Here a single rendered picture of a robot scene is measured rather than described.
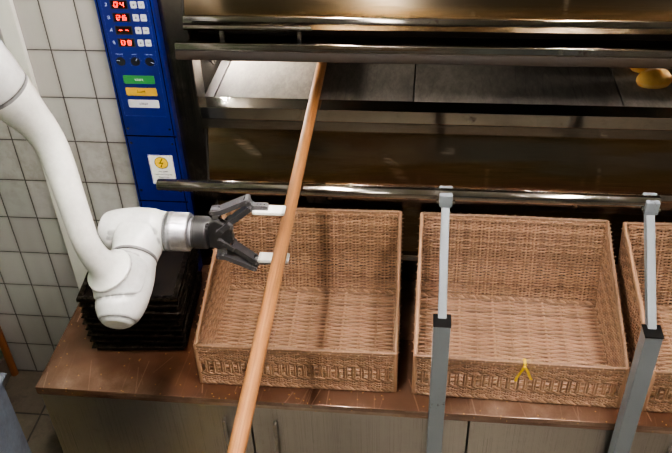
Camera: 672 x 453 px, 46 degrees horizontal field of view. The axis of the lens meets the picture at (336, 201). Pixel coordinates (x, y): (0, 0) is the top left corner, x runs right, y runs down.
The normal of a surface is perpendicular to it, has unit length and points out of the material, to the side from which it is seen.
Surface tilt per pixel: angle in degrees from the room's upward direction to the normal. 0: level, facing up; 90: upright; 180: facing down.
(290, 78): 0
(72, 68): 90
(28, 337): 90
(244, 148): 70
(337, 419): 90
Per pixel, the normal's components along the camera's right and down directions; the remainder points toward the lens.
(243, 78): -0.04, -0.80
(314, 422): -0.11, 0.59
